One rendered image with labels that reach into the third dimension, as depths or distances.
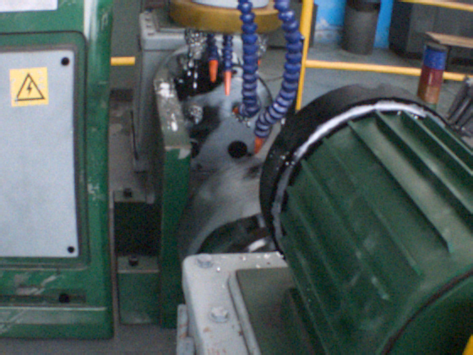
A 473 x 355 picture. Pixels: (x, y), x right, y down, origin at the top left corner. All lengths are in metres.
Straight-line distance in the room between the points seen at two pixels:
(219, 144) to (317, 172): 0.84
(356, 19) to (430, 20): 0.86
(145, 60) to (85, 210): 0.62
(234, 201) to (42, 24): 0.33
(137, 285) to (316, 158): 0.61
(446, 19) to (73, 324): 5.93
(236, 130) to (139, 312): 0.45
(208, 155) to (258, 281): 0.74
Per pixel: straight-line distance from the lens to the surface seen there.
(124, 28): 4.11
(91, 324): 1.00
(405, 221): 0.36
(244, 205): 0.72
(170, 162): 0.88
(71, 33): 0.79
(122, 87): 4.23
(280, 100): 0.81
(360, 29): 6.21
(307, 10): 3.43
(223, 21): 0.88
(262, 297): 0.54
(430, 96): 1.48
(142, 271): 0.99
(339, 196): 0.41
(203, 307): 0.55
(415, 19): 6.41
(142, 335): 1.04
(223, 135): 1.27
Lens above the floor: 1.51
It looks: 28 degrees down
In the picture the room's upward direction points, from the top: 6 degrees clockwise
